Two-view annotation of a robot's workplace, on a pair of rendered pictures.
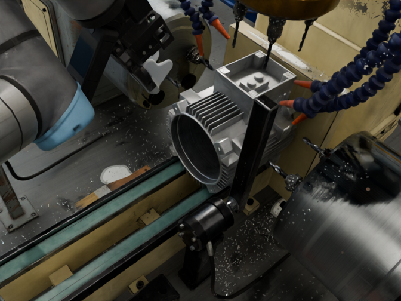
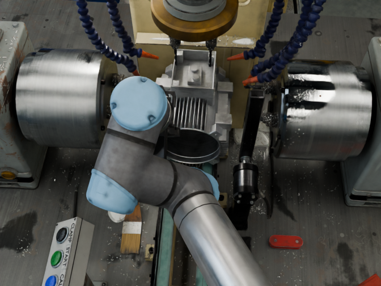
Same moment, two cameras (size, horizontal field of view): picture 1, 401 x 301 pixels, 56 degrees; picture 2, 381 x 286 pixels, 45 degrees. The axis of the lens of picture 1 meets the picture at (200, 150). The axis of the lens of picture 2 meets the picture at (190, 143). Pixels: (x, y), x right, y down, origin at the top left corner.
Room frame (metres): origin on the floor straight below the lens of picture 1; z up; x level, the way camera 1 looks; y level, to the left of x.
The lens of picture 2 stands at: (0.02, 0.39, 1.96)
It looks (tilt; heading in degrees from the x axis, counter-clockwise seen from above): 57 degrees down; 321
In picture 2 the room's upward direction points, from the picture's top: straight up
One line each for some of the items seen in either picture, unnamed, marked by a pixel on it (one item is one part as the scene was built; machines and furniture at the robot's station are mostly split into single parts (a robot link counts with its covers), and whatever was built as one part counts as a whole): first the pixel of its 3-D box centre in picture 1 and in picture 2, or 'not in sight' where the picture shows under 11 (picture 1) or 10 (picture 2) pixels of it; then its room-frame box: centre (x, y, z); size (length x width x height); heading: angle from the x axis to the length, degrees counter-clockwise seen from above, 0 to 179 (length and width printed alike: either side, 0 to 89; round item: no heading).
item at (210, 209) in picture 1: (277, 211); (255, 141); (0.44, -0.18, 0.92); 0.45 x 0.13 x 0.24; 137
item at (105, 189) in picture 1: (116, 189); (133, 217); (0.52, 0.19, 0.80); 0.21 x 0.05 x 0.01; 139
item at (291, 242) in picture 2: not in sight; (285, 242); (0.20, -0.08, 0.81); 0.09 x 0.03 x 0.02; 48
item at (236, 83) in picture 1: (252, 87); (194, 78); (0.59, -0.08, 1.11); 0.12 x 0.11 x 0.07; 136
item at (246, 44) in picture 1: (277, 111); (195, 75); (0.69, -0.17, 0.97); 0.30 x 0.11 x 0.34; 47
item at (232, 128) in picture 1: (230, 129); (192, 114); (0.56, -0.06, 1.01); 0.20 x 0.19 x 0.19; 136
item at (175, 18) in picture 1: (137, 37); (54, 97); (0.81, 0.20, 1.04); 0.37 x 0.25 x 0.25; 47
